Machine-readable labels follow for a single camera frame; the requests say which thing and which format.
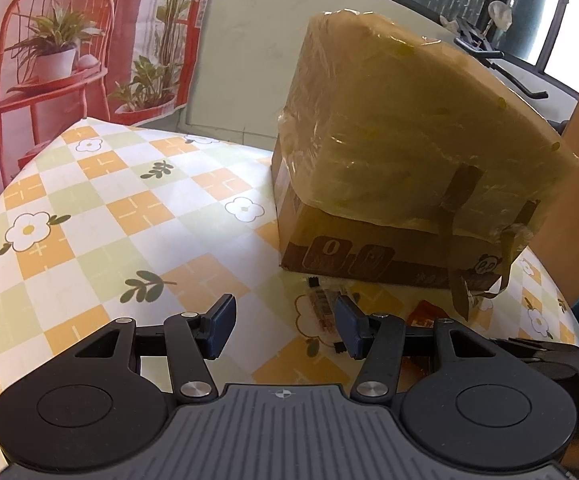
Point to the red snack packet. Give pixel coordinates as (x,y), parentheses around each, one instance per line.
(420,347)

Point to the cardboard box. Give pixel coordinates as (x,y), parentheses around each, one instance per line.
(402,160)

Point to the checkered floral tablecloth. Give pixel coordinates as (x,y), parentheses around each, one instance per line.
(110,221)

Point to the black exercise bike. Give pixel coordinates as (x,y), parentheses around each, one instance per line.
(474,42)

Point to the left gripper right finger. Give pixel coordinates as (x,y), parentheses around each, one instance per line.
(378,341)

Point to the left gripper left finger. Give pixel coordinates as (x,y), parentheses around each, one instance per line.
(191,340)

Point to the printed room backdrop poster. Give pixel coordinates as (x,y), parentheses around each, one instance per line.
(125,61)

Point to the clear barcode wrapper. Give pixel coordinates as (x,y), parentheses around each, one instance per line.
(315,319)

